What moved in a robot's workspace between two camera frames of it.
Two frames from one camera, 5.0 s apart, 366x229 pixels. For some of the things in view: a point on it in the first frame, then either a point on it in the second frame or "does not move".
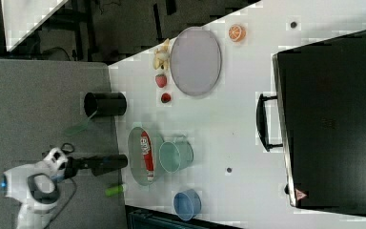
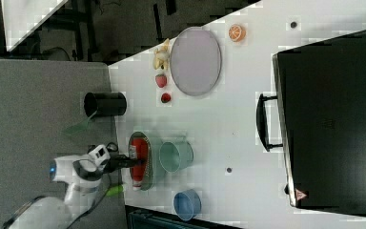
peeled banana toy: (162, 56) does not move
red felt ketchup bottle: (148, 151) → (139, 150)
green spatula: (75, 130) does not move
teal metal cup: (175, 156) does not move
